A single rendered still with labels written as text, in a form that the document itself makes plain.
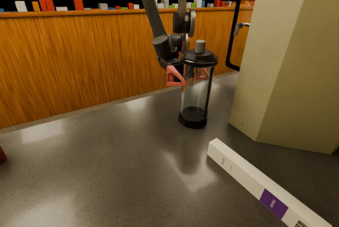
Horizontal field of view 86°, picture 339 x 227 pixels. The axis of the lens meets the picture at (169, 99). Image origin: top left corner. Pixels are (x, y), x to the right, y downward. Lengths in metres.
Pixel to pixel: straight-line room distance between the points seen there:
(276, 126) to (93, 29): 2.09
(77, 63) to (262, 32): 2.11
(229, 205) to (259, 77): 0.32
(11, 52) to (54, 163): 1.89
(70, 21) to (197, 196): 2.11
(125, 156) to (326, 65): 0.53
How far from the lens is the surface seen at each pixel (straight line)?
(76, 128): 0.66
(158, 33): 0.75
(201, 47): 0.52
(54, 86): 2.47
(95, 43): 2.36
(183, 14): 1.40
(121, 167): 0.51
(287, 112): 0.57
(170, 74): 0.58
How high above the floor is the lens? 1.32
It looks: 30 degrees down
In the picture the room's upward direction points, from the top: 1 degrees clockwise
